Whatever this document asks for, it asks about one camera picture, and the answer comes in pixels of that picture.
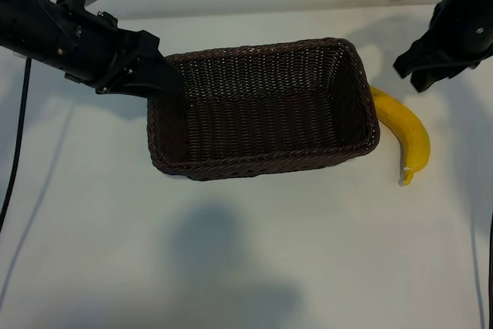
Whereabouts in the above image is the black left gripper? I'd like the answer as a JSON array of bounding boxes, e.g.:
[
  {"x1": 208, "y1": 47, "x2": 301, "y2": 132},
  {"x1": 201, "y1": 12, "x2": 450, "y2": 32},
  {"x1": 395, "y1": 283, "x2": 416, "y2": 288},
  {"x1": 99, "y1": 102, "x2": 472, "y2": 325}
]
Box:
[{"x1": 57, "y1": 4, "x2": 187, "y2": 100}]

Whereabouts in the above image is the dark brown woven basket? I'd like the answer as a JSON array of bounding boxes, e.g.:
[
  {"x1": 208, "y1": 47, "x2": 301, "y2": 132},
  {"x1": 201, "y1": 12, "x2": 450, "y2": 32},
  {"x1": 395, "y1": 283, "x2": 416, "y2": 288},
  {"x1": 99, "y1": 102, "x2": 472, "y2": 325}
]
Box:
[{"x1": 146, "y1": 37, "x2": 382, "y2": 183}]

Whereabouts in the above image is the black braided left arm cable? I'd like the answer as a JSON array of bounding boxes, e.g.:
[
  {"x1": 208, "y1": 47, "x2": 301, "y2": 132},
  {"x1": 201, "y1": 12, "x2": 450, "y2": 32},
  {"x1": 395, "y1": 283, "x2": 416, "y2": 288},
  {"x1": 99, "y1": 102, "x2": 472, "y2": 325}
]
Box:
[{"x1": 0, "y1": 0, "x2": 85, "y2": 232}]

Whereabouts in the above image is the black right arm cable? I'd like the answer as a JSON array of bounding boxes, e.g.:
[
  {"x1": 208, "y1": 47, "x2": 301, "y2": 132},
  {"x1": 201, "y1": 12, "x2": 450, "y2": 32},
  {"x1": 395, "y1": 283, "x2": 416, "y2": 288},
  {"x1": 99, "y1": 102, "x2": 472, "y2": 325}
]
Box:
[{"x1": 488, "y1": 205, "x2": 493, "y2": 329}]

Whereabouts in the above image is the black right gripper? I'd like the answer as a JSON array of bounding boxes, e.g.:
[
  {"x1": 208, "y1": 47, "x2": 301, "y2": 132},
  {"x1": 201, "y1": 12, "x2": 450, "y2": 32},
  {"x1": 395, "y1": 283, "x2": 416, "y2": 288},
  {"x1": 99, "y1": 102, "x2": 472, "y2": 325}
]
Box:
[{"x1": 393, "y1": 0, "x2": 493, "y2": 94}]

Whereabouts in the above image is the yellow banana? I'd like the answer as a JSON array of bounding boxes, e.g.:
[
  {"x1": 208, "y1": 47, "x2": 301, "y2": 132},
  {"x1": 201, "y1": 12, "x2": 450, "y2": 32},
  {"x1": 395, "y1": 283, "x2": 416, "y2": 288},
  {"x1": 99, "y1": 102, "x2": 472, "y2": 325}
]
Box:
[{"x1": 369, "y1": 86, "x2": 431, "y2": 187}]

